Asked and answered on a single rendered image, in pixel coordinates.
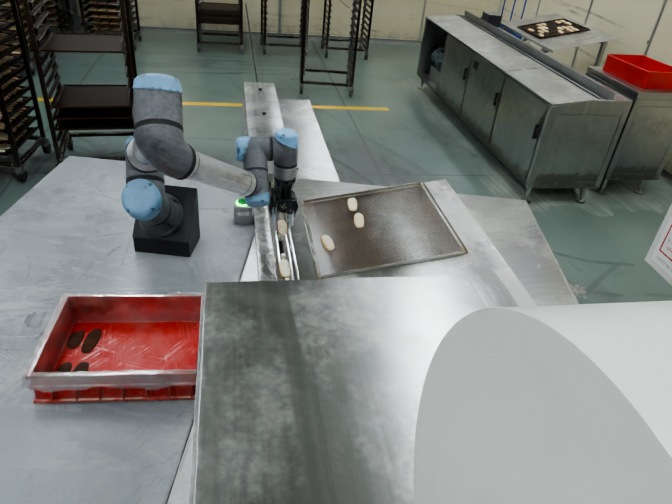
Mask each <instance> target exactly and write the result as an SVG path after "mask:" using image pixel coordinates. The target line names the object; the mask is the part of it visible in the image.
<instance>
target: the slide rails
mask: <svg viewBox="0 0 672 504"><path fill-rule="evenodd" d="M279 219H280V220H284V221H285V215H284V213H282V212H280V214H279ZM285 222H286V221H285ZM270 223H271V231H272V239H273V247H274V255H275V263H276V271H277V279H278V280H284V278H283V276H282V275H281V273H280V270H279V262H280V260H281V257H280V250H279V242H278V235H277V230H275V228H274V227H273V224H272V221H271V216H270ZM282 239H283V245H284V252H285V255H286V256H285V258H286V260H287V261H288V262H289V264H290V268H291V274H290V276H288V278H289V280H295V274H294V268H293V262H292V256H291V250H290V245H289V239H288V233H287V234H286V235H284V236H282Z"/></svg>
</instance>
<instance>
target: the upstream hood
mask: <svg viewBox="0 0 672 504"><path fill-rule="evenodd" d="M244 89H245V102H246V114H247V126H248V136H252V137H271V136H274V134H275V131H276V130H278V129H282V128H284V125H283V120H282V116H281V112H280V107H279V103H278V98H277V94H276V90H275V85H274V83H259V82H244ZM267 163H268V180H269V182H274V175H273V171H274V161H267Z"/></svg>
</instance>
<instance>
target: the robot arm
mask: <svg viewBox="0 0 672 504"><path fill-rule="evenodd" d="M132 88H133V108H132V118H133V121H134V135H133V136H131V137H129V138H128V139H127V141H126V144H125V164H126V186H125V187H124V188H123V191H122V194H121V202H122V205H123V207H124V209H125V210H126V212H127V213H128V214H129V215H130V216H131V217H133V218H134V219H137V220H138V221H139V224H140V226H141V227H142V228H143V229H144V230H145V231H146V232H147V233H149V234H151V235H153V236H157V237H164V236H168V235H170V234H172V233H174V232H175V231H176V230H177V229H178V228H179V227H180V225H181V224H182V221H183V216H184V213H183V208H182V205H181V204H180V202H179V201H178V200H177V199H176V198H175V197H173V196H172V195H170V194H167V193H165V180H164V175H166V176H168V177H171V178H174V179H177V180H185V179H190V180H193V181H197V182H200V183H203V184H206V185H209V186H213V187H216V188H219V189H222V190H225V191H228V192H232V193H235V194H238V195H241V196H244V197H245V203H246V205H247V206H249V207H264V206H266V205H268V207H269V212H270V216H271V221H272V224H273V227H274V228H275V230H277V227H278V224H277V221H278V215H279V214H280V212H282V213H286V212H287V215H288V217H287V219H288V223H287V225H288V230H290V228H291V227H292V226H293V223H294V220H295V214H296V212H297V209H298V203H297V197H296V196H295V192H293V189H291V188H292V184H293V183H295V182H296V176H297V171H296V170H299V167H297V160H298V148H299V145H298V133H297V132H296V131H295V130H292V129H289V128H282V129H278V130H276V131H275V134H274V136H271V137H252V136H245V137H238V138H237V139H236V159H237V160H238V161H241V162H243V169H241V168H238V167H236V166H233V165H230V164H228V163H225V162H223V161H220V160H217V159H215V158H212V157H210V156H207V155H204V154H202V153H199V152H197V151H196V150H195V149H194V147H193V146H191V145H189V144H187V143H186V142H185V140H184V133H183V105H182V94H183V91H182V86H181V83H180V82H179V80H177V79H176V78H174V77H172V76H169V75H165V74H159V73H147V74H142V75H139V76H137V77H136V78H135V79H134V81H133V87H132ZM267 161H274V171H273V175H274V188H277V189H275V191H274V192H273V193H272V195H273V197H270V198H269V193H270V191H269V180H268V163H267Z"/></svg>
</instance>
